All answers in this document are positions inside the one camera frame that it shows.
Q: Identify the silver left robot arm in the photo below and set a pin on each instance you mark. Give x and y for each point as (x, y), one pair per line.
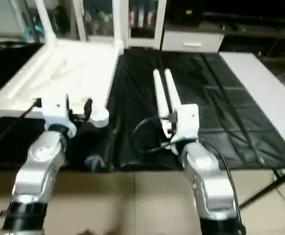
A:
(34, 171)

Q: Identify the white plastic table leg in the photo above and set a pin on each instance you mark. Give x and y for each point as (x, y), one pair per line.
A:
(117, 24)
(45, 22)
(159, 93)
(173, 88)

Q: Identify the white glass door cabinet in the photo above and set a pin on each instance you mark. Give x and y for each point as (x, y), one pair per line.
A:
(147, 34)

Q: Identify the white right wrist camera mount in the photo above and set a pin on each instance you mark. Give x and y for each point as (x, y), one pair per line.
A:
(186, 120)

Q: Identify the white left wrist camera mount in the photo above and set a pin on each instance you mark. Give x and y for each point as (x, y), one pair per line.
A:
(56, 110)

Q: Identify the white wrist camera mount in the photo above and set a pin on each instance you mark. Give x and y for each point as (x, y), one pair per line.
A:
(56, 110)
(186, 120)

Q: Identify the white plastic table top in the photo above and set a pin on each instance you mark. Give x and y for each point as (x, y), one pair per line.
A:
(44, 73)

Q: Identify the black plastic mat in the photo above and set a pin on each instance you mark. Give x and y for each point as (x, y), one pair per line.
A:
(220, 107)

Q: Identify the white drawer unit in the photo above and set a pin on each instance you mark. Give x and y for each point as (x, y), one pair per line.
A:
(191, 41)

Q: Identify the teal floor stand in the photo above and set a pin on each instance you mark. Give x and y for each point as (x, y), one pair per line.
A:
(30, 32)

